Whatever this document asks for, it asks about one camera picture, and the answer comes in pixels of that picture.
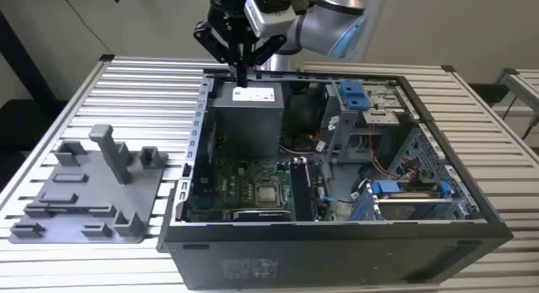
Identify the black chair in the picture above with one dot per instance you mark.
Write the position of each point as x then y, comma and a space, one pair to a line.
26, 129

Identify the black box beyond table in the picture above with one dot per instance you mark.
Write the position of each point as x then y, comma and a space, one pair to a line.
489, 94

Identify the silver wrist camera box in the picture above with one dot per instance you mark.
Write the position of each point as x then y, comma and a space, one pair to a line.
270, 18

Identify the grey plastic parts rack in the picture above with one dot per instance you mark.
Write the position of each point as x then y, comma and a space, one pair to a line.
100, 192

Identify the black open PC case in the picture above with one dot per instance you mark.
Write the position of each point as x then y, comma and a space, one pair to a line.
295, 258

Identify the black graphics card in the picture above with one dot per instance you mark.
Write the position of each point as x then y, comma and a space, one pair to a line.
261, 215

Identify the grey power supply unit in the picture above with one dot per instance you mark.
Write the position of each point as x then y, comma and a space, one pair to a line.
245, 129

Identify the grey metal drive cage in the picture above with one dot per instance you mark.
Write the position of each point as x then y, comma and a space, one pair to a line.
346, 125

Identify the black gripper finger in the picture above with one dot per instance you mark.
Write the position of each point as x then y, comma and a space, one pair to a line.
211, 37
271, 48

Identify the silver CPU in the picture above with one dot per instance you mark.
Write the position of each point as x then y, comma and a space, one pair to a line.
269, 196

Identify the blue plastic drive bay latch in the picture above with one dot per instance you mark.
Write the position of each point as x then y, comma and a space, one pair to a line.
351, 91

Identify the green motherboard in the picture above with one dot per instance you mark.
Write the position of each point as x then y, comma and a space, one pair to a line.
235, 179

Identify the black slanted frame bar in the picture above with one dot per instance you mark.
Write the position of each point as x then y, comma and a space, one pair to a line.
26, 56

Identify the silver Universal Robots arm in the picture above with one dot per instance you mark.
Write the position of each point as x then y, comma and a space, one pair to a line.
329, 24

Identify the hard disk in blue carrier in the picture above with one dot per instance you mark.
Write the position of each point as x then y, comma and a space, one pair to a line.
405, 207

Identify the aluminium slat side table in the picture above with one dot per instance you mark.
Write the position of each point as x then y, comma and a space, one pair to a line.
522, 84

